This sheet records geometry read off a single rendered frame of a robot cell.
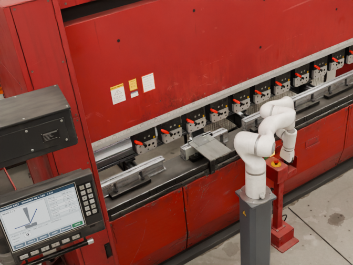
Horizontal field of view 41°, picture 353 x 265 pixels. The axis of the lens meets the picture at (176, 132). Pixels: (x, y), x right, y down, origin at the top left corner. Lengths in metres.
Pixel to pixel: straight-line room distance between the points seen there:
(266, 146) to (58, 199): 1.12
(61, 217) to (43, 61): 0.74
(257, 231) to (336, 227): 1.32
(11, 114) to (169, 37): 1.20
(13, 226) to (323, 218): 2.74
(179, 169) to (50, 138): 1.43
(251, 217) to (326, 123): 1.49
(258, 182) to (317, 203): 1.66
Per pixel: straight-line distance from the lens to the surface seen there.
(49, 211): 2.23
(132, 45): 2.75
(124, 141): 3.45
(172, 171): 3.27
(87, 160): 2.66
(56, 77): 2.39
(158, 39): 2.83
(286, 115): 2.86
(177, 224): 3.48
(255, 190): 2.77
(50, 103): 2.06
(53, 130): 2.03
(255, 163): 2.67
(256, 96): 3.51
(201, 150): 3.23
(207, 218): 3.65
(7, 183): 3.36
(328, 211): 4.28
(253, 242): 3.01
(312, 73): 3.89
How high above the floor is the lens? 2.88
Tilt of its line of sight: 33 degrees down
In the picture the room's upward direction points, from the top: 6 degrees counter-clockwise
